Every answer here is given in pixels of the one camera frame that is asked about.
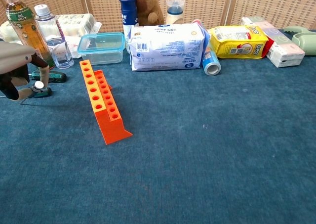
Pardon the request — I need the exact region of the white egg carton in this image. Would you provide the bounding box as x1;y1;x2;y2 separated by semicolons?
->
0;13;102;46

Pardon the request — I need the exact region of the white bottle clear cap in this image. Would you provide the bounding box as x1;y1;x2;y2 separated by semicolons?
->
165;0;186;25

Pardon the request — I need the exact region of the clear water bottle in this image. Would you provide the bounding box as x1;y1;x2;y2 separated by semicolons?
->
34;3;75;70

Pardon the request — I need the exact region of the pastel tissue pack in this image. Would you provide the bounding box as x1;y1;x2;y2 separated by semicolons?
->
240;16;306;69

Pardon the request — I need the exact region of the wicker folding screen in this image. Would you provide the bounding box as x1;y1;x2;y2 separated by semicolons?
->
0;0;316;33

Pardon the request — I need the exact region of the white plastic bag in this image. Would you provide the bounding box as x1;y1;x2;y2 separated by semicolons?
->
45;35;82;59

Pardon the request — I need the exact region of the white blue wipes pack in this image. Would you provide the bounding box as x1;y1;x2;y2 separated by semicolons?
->
128;21;210;72

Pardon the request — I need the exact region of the green plastic holder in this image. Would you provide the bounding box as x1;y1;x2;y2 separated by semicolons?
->
283;25;316;56

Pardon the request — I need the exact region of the blue table cloth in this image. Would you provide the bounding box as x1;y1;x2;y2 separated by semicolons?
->
0;28;316;224

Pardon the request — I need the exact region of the blue sticker roll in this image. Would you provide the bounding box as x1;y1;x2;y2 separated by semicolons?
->
201;45;222;76

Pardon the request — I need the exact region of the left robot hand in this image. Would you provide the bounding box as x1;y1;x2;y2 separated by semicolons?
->
0;41;50;101

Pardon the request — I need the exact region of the green tea bottle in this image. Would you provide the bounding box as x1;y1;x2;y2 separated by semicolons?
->
0;0;55;70

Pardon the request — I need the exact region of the blue white spray can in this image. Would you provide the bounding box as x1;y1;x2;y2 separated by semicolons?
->
118;0;139;53

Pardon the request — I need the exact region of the yellow snack bag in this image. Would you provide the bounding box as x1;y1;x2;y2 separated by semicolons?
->
208;25;270;60

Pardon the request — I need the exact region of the brown plush toy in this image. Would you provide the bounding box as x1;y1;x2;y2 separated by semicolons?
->
118;0;165;27

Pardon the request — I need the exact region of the orange plastic tube rack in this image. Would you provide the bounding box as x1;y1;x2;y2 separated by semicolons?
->
79;59;133;145

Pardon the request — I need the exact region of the clear container blue lid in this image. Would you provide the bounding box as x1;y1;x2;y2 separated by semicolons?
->
77;32;126;66

